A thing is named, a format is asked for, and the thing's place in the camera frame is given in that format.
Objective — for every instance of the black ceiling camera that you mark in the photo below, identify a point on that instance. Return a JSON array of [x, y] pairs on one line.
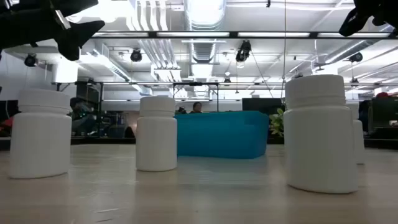
[[30, 60], [136, 56], [243, 51], [356, 57]]

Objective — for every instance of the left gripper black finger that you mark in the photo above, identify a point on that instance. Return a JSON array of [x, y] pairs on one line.
[[74, 40], [74, 4]]

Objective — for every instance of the person with red cap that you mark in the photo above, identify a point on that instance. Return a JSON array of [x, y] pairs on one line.
[[382, 95]]

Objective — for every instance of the green leafy plant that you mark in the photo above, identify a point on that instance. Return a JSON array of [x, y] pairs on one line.
[[277, 123]]

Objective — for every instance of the blue fabric basket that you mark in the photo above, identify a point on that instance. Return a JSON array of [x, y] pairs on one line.
[[220, 133]]

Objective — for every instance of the black flat monitor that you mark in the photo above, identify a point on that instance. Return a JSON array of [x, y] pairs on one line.
[[7, 110], [261, 105], [385, 112]]

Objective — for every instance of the small black background robot arm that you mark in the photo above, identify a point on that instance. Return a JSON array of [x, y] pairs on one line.
[[181, 109]]

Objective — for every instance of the large white pill bottle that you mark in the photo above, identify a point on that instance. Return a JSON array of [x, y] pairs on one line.
[[40, 140], [320, 143]]

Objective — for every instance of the red object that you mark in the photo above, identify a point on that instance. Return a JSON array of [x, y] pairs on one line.
[[7, 123]]

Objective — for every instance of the silver ventilation duct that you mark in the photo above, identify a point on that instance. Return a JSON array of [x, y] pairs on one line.
[[203, 18]]

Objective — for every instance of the black overhead frame bar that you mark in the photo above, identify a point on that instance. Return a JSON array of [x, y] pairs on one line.
[[233, 34]]

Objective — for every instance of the black metal frame stand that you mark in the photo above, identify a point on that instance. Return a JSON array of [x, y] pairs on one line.
[[195, 83]]

